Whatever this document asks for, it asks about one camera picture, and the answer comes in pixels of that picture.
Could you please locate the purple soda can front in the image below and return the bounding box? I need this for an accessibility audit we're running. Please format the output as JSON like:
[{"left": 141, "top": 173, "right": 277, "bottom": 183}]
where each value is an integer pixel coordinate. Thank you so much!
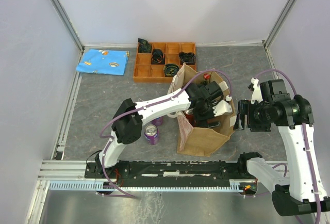
[{"left": 144, "top": 124, "right": 159, "bottom": 145}]

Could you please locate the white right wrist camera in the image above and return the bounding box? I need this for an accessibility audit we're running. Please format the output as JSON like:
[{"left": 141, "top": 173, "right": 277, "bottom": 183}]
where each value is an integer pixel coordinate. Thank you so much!
[{"left": 248, "top": 77, "right": 263, "bottom": 104}]

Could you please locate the light blue cable duct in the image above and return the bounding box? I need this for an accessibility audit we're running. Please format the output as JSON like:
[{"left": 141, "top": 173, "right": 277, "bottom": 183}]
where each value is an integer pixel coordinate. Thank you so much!
[{"left": 48, "top": 179, "right": 256, "bottom": 192}]

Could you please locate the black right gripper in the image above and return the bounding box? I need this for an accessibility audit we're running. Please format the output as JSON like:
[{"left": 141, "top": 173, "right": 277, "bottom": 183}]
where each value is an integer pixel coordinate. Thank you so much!
[{"left": 232, "top": 100, "right": 275, "bottom": 133}]

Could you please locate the black rolled belt right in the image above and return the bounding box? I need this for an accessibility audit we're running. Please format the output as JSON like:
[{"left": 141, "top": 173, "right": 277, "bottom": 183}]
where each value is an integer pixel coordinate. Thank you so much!
[{"left": 178, "top": 52, "right": 196, "bottom": 65}]

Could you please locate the black rolled belt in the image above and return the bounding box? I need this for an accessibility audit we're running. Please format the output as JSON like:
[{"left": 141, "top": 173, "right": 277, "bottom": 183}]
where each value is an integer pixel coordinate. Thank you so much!
[
  {"left": 151, "top": 49, "right": 165, "bottom": 65},
  {"left": 178, "top": 52, "right": 196, "bottom": 65}
]

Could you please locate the tan canvas tote bag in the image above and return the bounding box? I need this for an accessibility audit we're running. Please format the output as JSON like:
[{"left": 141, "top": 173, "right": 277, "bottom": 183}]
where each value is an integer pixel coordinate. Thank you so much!
[{"left": 168, "top": 71, "right": 236, "bottom": 157}]

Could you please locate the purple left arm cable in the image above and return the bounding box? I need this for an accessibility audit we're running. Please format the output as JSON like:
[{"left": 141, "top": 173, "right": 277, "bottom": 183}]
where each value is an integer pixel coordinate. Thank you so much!
[{"left": 99, "top": 69, "right": 233, "bottom": 198}]

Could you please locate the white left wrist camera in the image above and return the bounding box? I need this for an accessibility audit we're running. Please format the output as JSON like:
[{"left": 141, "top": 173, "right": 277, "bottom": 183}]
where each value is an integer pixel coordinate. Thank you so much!
[{"left": 212, "top": 96, "right": 233, "bottom": 117}]

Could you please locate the blue patterned cloth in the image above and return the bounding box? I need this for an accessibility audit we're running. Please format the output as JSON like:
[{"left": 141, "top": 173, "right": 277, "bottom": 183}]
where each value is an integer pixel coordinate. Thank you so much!
[{"left": 76, "top": 49, "right": 129, "bottom": 76}]

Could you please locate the dark patterned tie corner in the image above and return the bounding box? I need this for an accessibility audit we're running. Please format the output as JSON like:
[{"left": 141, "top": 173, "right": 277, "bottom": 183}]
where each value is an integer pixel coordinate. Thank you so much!
[{"left": 138, "top": 38, "right": 152, "bottom": 54}]

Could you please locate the orange compartment tray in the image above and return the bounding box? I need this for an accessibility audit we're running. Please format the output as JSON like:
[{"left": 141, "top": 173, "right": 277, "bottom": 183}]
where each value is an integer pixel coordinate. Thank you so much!
[{"left": 133, "top": 42, "right": 196, "bottom": 83}]

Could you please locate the purple soda can rear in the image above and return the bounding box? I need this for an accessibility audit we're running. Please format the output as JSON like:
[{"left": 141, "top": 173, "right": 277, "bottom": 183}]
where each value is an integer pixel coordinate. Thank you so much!
[{"left": 152, "top": 117, "right": 163, "bottom": 126}]

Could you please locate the black rolled belt middle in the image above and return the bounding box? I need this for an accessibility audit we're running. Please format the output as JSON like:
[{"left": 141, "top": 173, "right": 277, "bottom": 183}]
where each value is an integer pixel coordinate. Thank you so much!
[{"left": 151, "top": 49, "right": 165, "bottom": 65}]

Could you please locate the purple soda can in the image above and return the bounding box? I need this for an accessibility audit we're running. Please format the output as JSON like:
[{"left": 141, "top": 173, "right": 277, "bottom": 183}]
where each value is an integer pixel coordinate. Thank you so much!
[
  {"left": 152, "top": 117, "right": 163, "bottom": 126},
  {"left": 144, "top": 124, "right": 159, "bottom": 145}
]

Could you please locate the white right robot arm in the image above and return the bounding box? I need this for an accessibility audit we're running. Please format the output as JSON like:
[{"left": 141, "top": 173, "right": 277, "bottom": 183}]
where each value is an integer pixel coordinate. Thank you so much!
[{"left": 234, "top": 78, "right": 329, "bottom": 216}]

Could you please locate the red cola can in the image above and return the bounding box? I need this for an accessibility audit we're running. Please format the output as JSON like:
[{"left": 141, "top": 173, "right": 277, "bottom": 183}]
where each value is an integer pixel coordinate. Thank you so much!
[{"left": 184, "top": 109, "right": 195, "bottom": 126}]

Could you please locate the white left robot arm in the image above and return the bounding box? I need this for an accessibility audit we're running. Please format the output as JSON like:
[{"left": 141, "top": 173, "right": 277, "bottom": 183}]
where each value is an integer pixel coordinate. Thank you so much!
[{"left": 95, "top": 82, "right": 233, "bottom": 178}]

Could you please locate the blue yellow rolled tie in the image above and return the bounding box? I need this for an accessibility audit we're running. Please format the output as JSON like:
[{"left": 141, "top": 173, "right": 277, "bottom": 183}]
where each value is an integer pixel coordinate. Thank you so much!
[{"left": 163, "top": 63, "right": 179, "bottom": 77}]

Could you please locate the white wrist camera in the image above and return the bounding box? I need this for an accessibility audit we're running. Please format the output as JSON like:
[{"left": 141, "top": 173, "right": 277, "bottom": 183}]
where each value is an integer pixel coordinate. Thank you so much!
[
  {"left": 212, "top": 96, "right": 233, "bottom": 117},
  {"left": 248, "top": 77, "right": 263, "bottom": 104}
]

